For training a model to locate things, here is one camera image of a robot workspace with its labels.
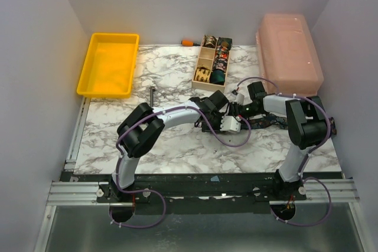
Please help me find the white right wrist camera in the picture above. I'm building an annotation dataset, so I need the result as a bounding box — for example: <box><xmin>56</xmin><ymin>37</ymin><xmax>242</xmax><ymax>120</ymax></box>
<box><xmin>232</xmin><ymin>90</ymin><xmax>245</xmax><ymax>106</ymax></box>

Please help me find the dark green rolled tie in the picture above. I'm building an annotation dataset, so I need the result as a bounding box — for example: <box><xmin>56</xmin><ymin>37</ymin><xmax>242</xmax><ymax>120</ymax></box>
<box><xmin>210</xmin><ymin>70</ymin><xmax>226</xmax><ymax>85</ymax></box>

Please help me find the wooden compartment organizer box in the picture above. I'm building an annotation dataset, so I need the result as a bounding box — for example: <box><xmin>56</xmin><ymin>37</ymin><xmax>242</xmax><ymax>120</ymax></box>
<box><xmin>191</xmin><ymin>36</ymin><xmax>231</xmax><ymax>93</ymax></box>

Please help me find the yellow plastic tray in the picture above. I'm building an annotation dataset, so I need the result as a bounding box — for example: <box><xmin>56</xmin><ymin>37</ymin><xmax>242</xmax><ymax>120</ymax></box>
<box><xmin>76</xmin><ymin>32</ymin><xmax>139</xmax><ymax>99</ymax></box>

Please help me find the dark rose print rolled tie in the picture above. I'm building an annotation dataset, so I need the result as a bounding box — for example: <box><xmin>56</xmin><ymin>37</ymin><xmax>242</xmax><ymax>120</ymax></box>
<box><xmin>213</xmin><ymin>58</ymin><xmax>228</xmax><ymax>73</ymax></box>

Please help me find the cream brown rolled tie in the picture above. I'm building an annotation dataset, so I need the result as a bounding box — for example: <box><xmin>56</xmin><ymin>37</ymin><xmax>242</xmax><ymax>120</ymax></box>
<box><xmin>202</xmin><ymin>35</ymin><xmax>217</xmax><ymax>48</ymax></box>

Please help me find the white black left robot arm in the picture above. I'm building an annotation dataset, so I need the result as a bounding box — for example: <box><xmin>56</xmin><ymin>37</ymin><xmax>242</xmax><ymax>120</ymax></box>
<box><xmin>110</xmin><ymin>91</ymin><xmax>229</xmax><ymax>202</ymax></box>

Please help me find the metal rod tool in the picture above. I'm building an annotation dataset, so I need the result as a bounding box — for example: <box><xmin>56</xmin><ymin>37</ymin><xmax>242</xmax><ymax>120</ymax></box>
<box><xmin>149</xmin><ymin>86</ymin><xmax>155</xmax><ymax>107</ymax></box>

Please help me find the aluminium extrusion rail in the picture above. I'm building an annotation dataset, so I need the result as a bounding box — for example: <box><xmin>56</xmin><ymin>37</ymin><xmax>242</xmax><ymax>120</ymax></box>
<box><xmin>47</xmin><ymin>179</ymin><xmax>360</xmax><ymax>207</ymax></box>

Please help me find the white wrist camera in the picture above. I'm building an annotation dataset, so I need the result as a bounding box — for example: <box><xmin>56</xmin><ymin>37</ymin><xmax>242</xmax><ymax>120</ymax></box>
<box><xmin>232</xmin><ymin>90</ymin><xmax>245</xmax><ymax>106</ymax></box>
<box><xmin>220</xmin><ymin>115</ymin><xmax>241</xmax><ymax>133</ymax></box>

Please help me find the pink plastic storage box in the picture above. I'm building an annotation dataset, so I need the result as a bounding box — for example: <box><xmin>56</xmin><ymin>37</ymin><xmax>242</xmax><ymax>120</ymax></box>
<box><xmin>256</xmin><ymin>14</ymin><xmax>324</xmax><ymax>96</ymax></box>

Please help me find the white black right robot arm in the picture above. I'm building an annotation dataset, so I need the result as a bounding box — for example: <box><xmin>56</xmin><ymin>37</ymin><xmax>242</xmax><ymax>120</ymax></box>
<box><xmin>227</xmin><ymin>81</ymin><xmax>332</xmax><ymax>200</ymax></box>

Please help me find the yellow beetle print rolled tie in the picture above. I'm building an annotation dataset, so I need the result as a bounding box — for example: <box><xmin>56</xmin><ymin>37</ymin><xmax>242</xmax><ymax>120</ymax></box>
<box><xmin>194</xmin><ymin>67</ymin><xmax>211</xmax><ymax>83</ymax></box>

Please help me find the orange handled screwdriver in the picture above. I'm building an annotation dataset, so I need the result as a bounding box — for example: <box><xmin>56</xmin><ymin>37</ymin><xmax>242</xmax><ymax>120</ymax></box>
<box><xmin>181</xmin><ymin>40</ymin><xmax>201</xmax><ymax>47</ymax></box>

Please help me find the navy floral necktie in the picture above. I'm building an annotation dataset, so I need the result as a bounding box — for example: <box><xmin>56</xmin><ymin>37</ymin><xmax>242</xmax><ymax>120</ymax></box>
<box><xmin>241</xmin><ymin>114</ymin><xmax>337</xmax><ymax>135</ymax></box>

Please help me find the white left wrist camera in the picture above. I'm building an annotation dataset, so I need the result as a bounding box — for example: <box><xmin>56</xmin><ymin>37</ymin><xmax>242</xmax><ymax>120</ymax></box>
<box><xmin>220</xmin><ymin>115</ymin><xmax>241</xmax><ymax>133</ymax></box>

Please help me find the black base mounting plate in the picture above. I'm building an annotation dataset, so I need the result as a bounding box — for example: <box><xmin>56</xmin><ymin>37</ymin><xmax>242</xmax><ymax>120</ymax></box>
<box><xmin>97</xmin><ymin>173</ymin><xmax>306</xmax><ymax>215</ymax></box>

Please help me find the red floral rolled tie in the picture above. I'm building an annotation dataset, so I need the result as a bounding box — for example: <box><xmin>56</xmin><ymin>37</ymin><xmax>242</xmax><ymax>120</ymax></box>
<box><xmin>215</xmin><ymin>45</ymin><xmax>230</xmax><ymax>60</ymax></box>

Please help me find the green yellow rolled tie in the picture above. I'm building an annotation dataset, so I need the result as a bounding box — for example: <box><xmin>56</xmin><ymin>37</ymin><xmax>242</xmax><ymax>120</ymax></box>
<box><xmin>217</xmin><ymin>37</ymin><xmax>233</xmax><ymax>50</ymax></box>

